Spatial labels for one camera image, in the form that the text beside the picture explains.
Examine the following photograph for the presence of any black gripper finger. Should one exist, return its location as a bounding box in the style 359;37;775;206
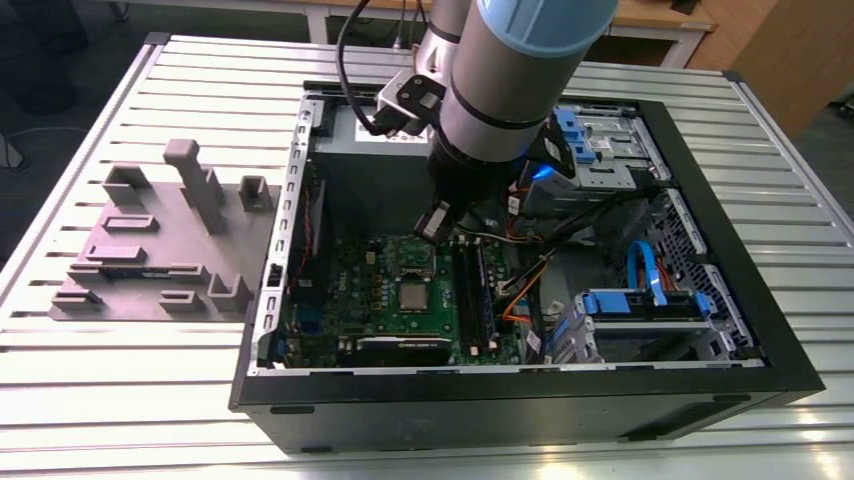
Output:
412;198;465;246

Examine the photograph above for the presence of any silver square CPU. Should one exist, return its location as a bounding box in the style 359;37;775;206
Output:
397;284;433;312

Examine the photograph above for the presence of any CPU socket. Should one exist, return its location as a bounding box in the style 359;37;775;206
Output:
391;278;440;318

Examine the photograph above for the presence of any metal socket cover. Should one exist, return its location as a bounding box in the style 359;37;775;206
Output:
392;237;440;280

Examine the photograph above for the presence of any grey power supply unit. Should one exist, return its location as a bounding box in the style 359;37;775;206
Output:
311;104;439;236

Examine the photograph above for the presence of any black installed RAM stick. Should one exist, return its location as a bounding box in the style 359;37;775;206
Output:
469;238;500;349

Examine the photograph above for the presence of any silver drive cage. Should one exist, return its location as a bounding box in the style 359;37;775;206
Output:
519;102;672;216

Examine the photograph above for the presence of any green motherboard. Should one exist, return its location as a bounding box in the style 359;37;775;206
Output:
276;234;528;369

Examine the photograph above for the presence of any black graphics card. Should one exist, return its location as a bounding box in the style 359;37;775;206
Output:
339;333;455;369

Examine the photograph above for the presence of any hard disk in blue carrier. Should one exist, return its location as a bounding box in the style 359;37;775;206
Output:
574;289;714;324

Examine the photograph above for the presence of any silver disk bay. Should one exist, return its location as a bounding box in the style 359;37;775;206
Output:
543;289;766;369

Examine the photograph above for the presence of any black open PC case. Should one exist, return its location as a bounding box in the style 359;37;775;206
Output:
228;79;827;455

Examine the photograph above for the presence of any grey plastic parts rack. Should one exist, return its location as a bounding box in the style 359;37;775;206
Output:
49;138;285;324

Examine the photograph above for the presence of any green RAM stick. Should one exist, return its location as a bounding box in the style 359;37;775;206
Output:
97;268;172;281

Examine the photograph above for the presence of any wooden cabinet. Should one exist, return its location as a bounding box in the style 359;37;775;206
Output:
690;0;854;139

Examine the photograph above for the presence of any black wire bundle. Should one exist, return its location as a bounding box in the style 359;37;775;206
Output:
496;185;668;296

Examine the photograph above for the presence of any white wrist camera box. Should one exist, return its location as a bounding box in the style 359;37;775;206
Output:
375;69;447;137

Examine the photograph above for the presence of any orange wire bundle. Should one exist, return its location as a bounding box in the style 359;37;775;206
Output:
496;279;543;326

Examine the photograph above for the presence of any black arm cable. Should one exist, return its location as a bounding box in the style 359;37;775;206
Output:
336;0;401;139

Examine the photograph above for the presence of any blue data wire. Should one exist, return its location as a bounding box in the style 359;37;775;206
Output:
626;239;668;307

